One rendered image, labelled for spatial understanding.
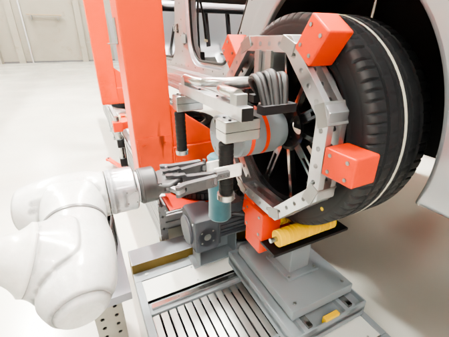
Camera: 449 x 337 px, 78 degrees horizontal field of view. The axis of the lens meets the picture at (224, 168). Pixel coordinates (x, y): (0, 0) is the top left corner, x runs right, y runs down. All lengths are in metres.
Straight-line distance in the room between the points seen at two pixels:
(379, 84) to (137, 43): 0.82
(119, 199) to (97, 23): 2.61
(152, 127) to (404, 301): 1.40
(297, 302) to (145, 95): 0.98
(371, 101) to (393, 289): 1.16
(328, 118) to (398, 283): 1.23
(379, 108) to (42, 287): 0.70
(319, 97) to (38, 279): 0.61
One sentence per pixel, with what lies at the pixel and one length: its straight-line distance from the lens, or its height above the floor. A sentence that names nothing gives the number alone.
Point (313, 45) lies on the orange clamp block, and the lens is 0.71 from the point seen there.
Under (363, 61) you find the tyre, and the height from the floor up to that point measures 1.07.
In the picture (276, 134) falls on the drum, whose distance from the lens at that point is 0.85.
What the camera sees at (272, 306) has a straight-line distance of 1.26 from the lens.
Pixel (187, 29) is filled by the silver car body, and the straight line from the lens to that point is 2.11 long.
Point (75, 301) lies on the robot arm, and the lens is 0.42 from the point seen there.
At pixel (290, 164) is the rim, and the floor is 0.73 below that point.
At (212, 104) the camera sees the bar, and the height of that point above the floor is 0.96.
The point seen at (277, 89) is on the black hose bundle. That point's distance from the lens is 0.65.
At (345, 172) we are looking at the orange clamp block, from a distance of 0.66.
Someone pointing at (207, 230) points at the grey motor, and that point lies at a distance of 1.25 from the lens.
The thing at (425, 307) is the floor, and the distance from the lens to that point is 1.70.
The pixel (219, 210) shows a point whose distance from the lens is 1.05.
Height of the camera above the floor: 1.11
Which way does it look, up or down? 24 degrees down
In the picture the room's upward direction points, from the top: straight up
